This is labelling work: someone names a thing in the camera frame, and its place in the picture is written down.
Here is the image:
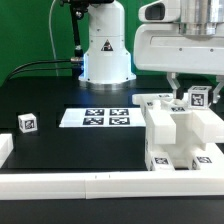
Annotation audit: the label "black cables at base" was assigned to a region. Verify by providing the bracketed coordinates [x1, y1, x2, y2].
[5, 56, 84, 83]

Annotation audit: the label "white chair back frame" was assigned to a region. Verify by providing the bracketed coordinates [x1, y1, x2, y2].
[132, 94, 224, 145]

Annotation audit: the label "white L-shaped fence rail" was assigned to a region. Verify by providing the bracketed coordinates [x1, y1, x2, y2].
[0, 129, 224, 201]

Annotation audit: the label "white tagged cube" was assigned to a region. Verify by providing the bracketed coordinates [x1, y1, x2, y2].
[188, 86, 212, 109]
[18, 113, 37, 133]

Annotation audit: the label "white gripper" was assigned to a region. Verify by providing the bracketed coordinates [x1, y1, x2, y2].
[133, 23, 224, 104]

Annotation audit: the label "white chair seat block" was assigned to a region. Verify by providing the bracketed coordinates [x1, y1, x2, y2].
[145, 137, 211, 171]

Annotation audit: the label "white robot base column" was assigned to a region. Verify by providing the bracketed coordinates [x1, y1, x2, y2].
[79, 0, 136, 90]

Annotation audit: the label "grey hanging cable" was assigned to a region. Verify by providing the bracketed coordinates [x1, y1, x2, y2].
[48, 0, 60, 78]

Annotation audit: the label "white flat base plate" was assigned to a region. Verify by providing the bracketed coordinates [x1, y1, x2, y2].
[59, 108, 145, 128]

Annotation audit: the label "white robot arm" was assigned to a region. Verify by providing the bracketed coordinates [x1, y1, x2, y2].
[133, 0, 224, 102]

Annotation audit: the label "white left fence piece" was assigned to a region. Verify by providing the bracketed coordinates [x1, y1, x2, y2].
[0, 134, 14, 168]

